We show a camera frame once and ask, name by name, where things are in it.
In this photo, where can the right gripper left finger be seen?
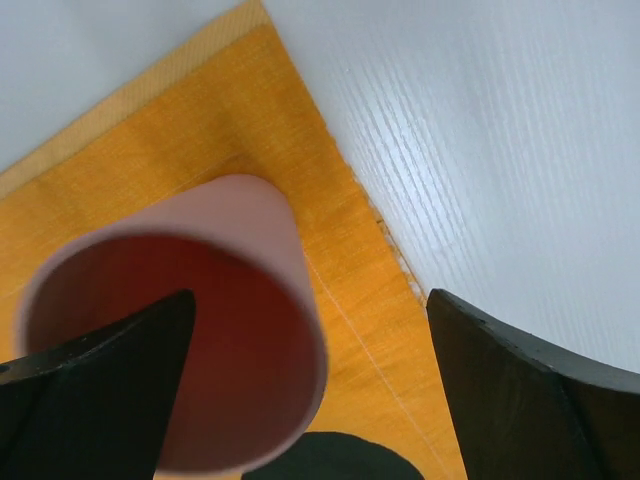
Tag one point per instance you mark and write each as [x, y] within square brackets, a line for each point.
[97, 406]

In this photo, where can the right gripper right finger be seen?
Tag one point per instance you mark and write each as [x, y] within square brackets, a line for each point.
[525, 408]

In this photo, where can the pink plastic cup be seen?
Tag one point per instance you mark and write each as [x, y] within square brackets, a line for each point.
[256, 369]

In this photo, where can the orange cartoon placemat cloth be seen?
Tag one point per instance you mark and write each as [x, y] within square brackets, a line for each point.
[229, 100]

